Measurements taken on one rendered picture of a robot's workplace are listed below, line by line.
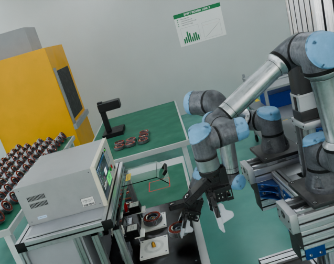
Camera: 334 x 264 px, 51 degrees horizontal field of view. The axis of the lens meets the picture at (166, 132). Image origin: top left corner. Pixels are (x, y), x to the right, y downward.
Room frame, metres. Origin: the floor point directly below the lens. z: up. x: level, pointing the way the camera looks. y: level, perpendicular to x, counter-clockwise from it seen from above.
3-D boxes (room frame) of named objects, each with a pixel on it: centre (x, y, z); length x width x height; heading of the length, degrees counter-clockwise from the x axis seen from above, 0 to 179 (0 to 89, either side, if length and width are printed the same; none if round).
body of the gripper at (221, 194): (1.06, -0.11, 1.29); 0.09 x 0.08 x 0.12; 92
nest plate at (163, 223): (1.82, 0.22, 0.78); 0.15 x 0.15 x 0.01; 88
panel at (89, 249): (1.71, 0.48, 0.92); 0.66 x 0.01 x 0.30; 178
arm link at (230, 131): (1.09, -0.20, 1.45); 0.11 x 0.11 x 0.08; 10
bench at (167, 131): (4.08, 0.34, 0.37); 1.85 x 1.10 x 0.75; 178
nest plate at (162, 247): (1.58, 0.23, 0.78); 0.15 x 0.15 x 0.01; 88
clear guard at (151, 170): (1.90, 0.22, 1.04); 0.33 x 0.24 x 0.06; 88
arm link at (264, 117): (1.78, -0.55, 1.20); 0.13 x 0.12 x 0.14; 39
